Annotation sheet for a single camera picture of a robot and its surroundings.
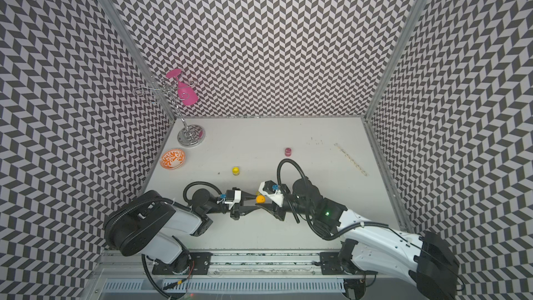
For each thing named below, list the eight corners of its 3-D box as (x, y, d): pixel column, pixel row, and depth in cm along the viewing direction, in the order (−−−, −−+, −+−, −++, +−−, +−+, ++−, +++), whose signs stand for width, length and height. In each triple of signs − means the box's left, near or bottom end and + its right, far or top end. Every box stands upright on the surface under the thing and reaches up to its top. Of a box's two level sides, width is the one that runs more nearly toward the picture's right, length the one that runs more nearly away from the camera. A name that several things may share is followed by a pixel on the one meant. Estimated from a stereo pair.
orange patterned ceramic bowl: (160, 169, 100) (156, 165, 96) (167, 153, 106) (164, 148, 102) (183, 169, 100) (180, 165, 96) (189, 153, 106) (186, 148, 103)
